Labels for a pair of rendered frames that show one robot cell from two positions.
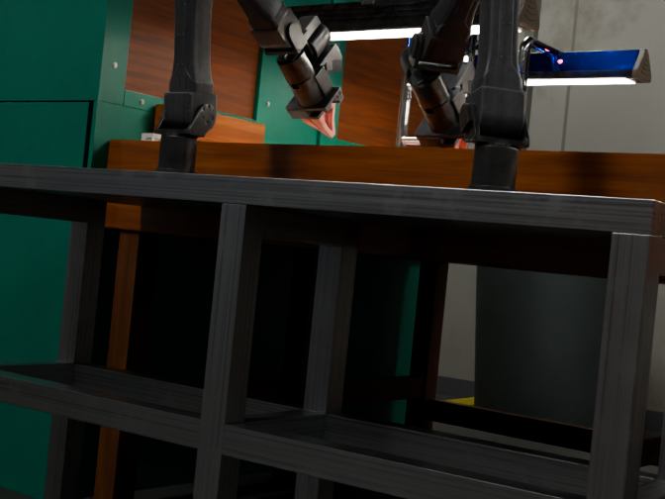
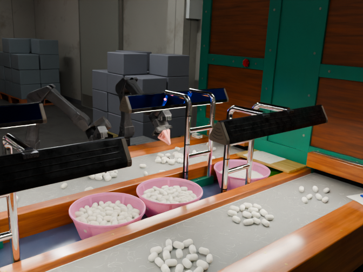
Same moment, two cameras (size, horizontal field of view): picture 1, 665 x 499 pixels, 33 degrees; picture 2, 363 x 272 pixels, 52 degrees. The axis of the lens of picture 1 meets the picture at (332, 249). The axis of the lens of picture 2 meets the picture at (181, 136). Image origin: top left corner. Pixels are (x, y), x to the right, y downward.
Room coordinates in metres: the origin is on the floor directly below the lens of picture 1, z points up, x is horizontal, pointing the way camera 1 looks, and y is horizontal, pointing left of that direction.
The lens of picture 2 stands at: (2.70, -1.83, 1.37)
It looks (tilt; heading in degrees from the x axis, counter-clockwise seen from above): 15 degrees down; 101
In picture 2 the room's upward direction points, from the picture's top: 2 degrees clockwise
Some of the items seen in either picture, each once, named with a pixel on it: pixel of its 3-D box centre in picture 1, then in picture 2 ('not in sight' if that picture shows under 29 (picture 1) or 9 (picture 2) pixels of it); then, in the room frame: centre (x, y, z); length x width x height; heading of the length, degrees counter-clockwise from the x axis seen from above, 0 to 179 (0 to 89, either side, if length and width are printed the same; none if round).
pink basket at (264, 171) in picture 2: not in sight; (241, 177); (2.66, -0.12, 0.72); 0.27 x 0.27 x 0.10
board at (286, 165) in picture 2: not in sight; (269, 160); (2.79, 0.05, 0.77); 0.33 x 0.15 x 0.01; 142
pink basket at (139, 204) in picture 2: not in sight; (108, 219); (2.22, -0.69, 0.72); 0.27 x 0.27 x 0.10
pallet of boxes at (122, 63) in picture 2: not in sight; (138, 97); (1.20, 2.76, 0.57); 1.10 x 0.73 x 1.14; 146
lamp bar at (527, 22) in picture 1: (397, 16); (179, 98); (2.34, -0.09, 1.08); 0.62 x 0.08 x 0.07; 52
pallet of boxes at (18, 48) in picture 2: not in sight; (27, 70); (-1.69, 4.72, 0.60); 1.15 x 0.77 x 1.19; 146
